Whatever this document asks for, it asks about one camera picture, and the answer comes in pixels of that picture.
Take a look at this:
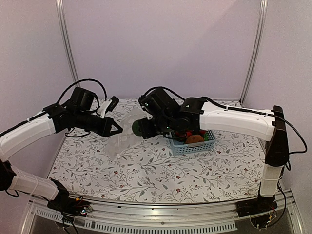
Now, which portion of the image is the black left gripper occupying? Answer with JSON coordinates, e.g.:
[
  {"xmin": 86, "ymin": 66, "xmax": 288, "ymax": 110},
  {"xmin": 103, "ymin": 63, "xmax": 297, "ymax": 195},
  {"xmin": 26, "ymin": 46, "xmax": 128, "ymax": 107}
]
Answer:
[{"xmin": 75, "ymin": 110, "xmax": 123, "ymax": 137}]

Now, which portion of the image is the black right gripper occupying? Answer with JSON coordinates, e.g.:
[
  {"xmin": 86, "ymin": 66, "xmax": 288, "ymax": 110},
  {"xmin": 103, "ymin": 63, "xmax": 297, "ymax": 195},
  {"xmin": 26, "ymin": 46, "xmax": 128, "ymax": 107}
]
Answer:
[{"xmin": 137, "ymin": 115, "xmax": 175, "ymax": 138}]

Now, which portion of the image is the green bell pepper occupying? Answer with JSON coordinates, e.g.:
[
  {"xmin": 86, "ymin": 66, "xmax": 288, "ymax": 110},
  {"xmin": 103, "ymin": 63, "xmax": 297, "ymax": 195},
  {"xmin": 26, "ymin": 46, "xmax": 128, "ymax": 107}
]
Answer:
[{"xmin": 132, "ymin": 120, "xmax": 142, "ymax": 137}]

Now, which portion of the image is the green leafy vegetable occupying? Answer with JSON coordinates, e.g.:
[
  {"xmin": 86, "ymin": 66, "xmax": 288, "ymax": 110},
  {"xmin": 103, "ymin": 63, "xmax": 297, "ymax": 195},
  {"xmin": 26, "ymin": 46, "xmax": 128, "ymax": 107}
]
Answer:
[{"xmin": 203, "ymin": 130, "xmax": 215, "ymax": 141}]

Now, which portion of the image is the floral patterned tablecloth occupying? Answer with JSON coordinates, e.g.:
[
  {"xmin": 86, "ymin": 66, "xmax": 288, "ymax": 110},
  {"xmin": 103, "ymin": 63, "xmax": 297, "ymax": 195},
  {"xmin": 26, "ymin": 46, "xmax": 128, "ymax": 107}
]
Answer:
[{"xmin": 45, "ymin": 98, "xmax": 275, "ymax": 204}]

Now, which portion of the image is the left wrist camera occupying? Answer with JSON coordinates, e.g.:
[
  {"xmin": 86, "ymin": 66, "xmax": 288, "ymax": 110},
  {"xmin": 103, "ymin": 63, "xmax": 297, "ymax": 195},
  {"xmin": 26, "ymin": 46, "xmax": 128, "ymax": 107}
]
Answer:
[{"xmin": 97, "ymin": 96, "xmax": 119, "ymax": 118}]

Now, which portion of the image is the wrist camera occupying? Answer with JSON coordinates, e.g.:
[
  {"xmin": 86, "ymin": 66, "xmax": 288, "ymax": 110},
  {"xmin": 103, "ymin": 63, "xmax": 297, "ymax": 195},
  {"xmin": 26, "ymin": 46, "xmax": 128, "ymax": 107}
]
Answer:
[
  {"xmin": 138, "ymin": 95, "xmax": 153, "ymax": 120},
  {"xmin": 97, "ymin": 96, "xmax": 119, "ymax": 118}
]

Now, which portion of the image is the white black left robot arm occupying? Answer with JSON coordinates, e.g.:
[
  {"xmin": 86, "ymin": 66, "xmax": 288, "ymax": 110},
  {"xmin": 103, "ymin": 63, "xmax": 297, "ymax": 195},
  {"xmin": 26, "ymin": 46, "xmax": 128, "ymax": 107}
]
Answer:
[{"xmin": 0, "ymin": 87, "xmax": 123, "ymax": 212}]

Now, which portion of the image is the clear zip top bag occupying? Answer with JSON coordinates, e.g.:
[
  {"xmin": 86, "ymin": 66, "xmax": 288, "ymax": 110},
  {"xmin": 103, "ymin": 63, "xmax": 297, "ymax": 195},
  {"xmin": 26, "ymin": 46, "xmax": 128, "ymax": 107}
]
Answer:
[{"xmin": 105, "ymin": 107, "xmax": 147, "ymax": 160}]

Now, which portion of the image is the left aluminium frame post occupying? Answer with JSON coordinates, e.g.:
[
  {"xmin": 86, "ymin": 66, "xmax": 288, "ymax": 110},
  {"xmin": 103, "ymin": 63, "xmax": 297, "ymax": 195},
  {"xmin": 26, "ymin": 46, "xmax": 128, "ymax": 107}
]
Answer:
[{"xmin": 55, "ymin": 0, "xmax": 79, "ymax": 82}]

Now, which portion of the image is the red cherry tomato cluster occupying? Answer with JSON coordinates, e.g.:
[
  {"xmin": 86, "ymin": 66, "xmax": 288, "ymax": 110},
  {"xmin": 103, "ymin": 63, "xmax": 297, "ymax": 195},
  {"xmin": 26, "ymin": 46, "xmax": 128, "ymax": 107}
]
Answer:
[{"xmin": 173, "ymin": 130, "xmax": 206, "ymax": 138}]

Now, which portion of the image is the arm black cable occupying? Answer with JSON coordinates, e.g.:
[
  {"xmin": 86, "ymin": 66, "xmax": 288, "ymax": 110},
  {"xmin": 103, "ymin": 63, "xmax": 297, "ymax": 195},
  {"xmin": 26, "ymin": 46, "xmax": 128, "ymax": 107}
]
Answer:
[
  {"xmin": 275, "ymin": 114, "xmax": 307, "ymax": 171},
  {"xmin": 57, "ymin": 78, "xmax": 108, "ymax": 105}
]

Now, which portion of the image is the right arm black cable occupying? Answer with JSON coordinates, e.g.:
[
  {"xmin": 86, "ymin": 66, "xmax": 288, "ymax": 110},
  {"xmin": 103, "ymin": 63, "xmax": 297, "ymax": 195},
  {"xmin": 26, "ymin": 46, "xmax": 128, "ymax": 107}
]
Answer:
[{"xmin": 275, "ymin": 114, "xmax": 307, "ymax": 171}]

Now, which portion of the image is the aluminium front rail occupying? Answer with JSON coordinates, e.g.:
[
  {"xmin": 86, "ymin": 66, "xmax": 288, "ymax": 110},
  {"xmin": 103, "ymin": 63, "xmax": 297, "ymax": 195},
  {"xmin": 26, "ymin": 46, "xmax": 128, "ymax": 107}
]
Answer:
[{"xmin": 21, "ymin": 190, "xmax": 305, "ymax": 234}]

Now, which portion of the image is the right aluminium frame post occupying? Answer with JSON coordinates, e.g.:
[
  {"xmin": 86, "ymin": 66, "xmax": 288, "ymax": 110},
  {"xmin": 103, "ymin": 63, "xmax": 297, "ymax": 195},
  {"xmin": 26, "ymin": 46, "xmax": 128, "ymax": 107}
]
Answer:
[{"xmin": 239, "ymin": 0, "xmax": 268, "ymax": 105}]

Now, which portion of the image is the aluminium frame post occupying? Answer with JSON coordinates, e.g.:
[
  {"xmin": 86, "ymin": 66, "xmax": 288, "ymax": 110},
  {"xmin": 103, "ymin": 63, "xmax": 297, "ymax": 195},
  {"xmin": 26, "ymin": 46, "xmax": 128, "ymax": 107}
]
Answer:
[
  {"xmin": 55, "ymin": 0, "xmax": 79, "ymax": 82},
  {"xmin": 239, "ymin": 0, "xmax": 268, "ymax": 105}
]

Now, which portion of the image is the light blue plastic basket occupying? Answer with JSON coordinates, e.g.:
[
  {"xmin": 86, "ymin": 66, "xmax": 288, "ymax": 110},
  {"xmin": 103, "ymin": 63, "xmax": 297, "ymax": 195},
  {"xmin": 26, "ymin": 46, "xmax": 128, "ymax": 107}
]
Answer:
[{"xmin": 168, "ymin": 133, "xmax": 215, "ymax": 155}]

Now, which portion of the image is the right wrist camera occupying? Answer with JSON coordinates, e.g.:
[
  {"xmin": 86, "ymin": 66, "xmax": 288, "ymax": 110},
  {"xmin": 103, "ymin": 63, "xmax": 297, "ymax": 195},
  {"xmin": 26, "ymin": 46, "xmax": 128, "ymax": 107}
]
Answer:
[{"xmin": 138, "ymin": 95, "xmax": 153, "ymax": 120}]

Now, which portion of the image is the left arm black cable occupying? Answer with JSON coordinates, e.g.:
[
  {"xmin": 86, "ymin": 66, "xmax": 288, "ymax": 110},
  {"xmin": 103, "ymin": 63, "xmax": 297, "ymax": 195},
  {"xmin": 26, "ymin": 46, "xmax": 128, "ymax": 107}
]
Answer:
[{"xmin": 57, "ymin": 78, "xmax": 108, "ymax": 105}]

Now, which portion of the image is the brown potato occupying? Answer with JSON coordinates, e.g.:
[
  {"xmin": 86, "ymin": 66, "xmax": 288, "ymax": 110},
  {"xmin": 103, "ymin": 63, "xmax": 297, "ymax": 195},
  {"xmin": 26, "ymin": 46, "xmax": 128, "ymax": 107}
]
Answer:
[{"xmin": 185, "ymin": 135, "xmax": 204, "ymax": 144}]

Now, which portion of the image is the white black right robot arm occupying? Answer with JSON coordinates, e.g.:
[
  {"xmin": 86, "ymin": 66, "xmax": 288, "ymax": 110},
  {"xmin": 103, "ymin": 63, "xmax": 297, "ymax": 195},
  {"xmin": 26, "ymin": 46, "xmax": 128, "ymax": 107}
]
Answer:
[{"xmin": 138, "ymin": 87, "xmax": 289, "ymax": 213}]

